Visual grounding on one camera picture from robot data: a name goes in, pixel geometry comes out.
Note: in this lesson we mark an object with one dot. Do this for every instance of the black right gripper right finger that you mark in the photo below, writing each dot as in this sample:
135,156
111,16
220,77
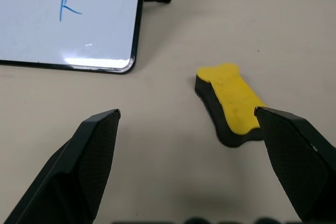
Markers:
296,161

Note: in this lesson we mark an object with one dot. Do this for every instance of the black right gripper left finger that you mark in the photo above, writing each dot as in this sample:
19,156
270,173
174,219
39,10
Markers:
78,166

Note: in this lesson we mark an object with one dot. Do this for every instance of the yellow bone-shaped whiteboard eraser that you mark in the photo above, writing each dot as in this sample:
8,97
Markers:
233,100

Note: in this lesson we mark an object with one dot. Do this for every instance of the black-framed whiteboard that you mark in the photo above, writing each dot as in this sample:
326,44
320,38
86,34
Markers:
65,19

